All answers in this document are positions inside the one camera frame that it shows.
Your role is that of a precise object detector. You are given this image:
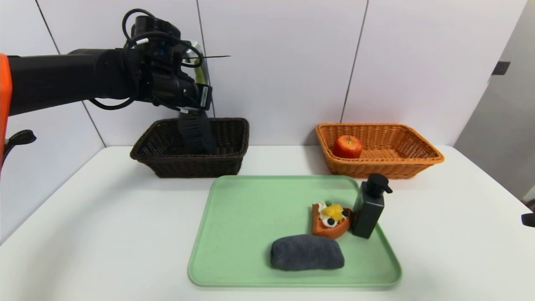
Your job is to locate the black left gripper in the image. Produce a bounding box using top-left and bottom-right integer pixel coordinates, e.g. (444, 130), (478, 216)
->
(173, 72), (213, 112)

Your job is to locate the grey brush with green handle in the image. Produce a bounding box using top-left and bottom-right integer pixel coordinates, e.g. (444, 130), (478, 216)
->
(177, 62), (216, 155)

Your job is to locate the red apple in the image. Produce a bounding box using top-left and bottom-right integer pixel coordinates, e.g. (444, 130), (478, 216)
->
(332, 134), (363, 160)

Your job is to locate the dark grey towel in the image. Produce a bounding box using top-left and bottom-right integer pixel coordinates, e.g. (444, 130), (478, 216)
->
(269, 234), (346, 271)

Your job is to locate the dark brown wicker basket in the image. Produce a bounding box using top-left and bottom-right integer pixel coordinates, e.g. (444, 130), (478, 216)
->
(130, 117), (250, 179)

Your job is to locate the orange wicker basket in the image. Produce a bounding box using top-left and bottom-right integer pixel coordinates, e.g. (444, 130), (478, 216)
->
(315, 122), (445, 180)

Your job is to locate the light green plastic tray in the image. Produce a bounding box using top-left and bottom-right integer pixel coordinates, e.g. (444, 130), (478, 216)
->
(188, 174), (403, 288)

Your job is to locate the fruit tart slice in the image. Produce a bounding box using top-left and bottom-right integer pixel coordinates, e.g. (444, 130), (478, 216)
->
(311, 200), (353, 240)

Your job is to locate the black pump bottle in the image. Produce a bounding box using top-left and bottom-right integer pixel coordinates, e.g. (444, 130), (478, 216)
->
(350, 173), (394, 240)

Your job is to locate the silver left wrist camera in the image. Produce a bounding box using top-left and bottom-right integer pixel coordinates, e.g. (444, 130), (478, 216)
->
(183, 39), (206, 60)

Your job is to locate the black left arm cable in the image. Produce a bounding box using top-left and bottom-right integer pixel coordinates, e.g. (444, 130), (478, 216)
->
(0, 129), (37, 161)

